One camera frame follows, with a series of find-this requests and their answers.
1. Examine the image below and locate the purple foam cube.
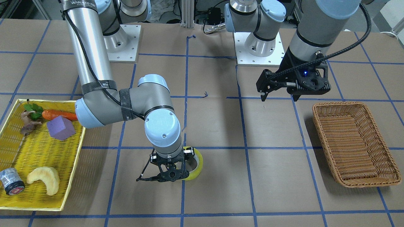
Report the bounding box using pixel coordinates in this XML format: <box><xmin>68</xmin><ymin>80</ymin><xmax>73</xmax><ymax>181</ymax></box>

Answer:
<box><xmin>46</xmin><ymin>116</ymin><xmax>76</xmax><ymax>141</ymax></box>

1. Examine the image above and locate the brown wicker basket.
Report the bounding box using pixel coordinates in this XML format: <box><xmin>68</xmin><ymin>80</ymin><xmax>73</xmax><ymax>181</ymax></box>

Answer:
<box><xmin>312</xmin><ymin>102</ymin><xmax>402</xmax><ymax>188</ymax></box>

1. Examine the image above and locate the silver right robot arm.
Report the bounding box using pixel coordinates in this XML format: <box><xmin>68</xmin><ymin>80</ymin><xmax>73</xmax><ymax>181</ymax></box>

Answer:
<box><xmin>59</xmin><ymin>0</ymin><xmax>203</xmax><ymax>182</ymax></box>

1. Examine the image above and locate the yellow mesh tray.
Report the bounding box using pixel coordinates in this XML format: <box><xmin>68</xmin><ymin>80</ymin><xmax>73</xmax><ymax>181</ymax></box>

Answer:
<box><xmin>0</xmin><ymin>99</ymin><xmax>86</xmax><ymax>211</ymax></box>

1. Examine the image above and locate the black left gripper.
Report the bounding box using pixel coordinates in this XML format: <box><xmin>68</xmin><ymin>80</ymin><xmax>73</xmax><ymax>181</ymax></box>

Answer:
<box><xmin>256</xmin><ymin>61</ymin><xmax>331</xmax><ymax>102</ymax></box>

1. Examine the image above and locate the beige croissant toy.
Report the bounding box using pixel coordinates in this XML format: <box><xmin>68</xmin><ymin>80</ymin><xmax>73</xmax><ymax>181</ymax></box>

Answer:
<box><xmin>27</xmin><ymin>166</ymin><xmax>60</xmax><ymax>196</ymax></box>

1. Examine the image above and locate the silver metal connector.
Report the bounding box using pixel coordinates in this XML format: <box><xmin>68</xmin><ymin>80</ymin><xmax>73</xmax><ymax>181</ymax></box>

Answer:
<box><xmin>203</xmin><ymin>23</ymin><xmax>226</xmax><ymax>35</ymax></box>

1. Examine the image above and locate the orange toy carrot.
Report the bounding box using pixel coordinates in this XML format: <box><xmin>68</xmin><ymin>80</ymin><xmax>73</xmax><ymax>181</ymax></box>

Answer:
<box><xmin>23</xmin><ymin>102</ymin><xmax>78</xmax><ymax>121</ymax></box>

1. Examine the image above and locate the aluminium frame post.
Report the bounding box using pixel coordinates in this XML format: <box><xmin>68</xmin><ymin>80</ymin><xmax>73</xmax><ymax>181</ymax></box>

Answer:
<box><xmin>181</xmin><ymin>0</ymin><xmax>195</xmax><ymax>30</ymax></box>

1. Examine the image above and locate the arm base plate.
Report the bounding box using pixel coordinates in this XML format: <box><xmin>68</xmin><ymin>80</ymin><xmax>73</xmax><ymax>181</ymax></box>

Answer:
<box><xmin>103</xmin><ymin>25</ymin><xmax>141</xmax><ymax>63</ymax></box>
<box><xmin>233</xmin><ymin>32</ymin><xmax>285</xmax><ymax>67</ymax></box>

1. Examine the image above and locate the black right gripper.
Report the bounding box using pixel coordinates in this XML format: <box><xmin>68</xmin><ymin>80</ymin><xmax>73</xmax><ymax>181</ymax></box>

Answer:
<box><xmin>136</xmin><ymin>149</ymin><xmax>190</xmax><ymax>182</ymax></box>

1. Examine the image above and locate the brown root toy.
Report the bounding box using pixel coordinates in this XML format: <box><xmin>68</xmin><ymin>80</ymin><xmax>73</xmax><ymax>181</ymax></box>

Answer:
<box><xmin>19</xmin><ymin>110</ymin><xmax>42</xmax><ymax>136</ymax></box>

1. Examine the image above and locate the small grey can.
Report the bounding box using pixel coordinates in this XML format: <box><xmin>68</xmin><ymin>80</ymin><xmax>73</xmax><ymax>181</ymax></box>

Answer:
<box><xmin>0</xmin><ymin>168</ymin><xmax>26</xmax><ymax>195</ymax></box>

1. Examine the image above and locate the yellow tape roll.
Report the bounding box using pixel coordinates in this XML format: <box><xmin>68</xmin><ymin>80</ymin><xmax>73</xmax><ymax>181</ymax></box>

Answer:
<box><xmin>182</xmin><ymin>146</ymin><xmax>204</xmax><ymax>181</ymax></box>

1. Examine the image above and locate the black power adapter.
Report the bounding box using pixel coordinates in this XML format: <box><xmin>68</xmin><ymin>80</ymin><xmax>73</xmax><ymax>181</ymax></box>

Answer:
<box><xmin>207</xmin><ymin>7</ymin><xmax>221</xmax><ymax>25</ymax></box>

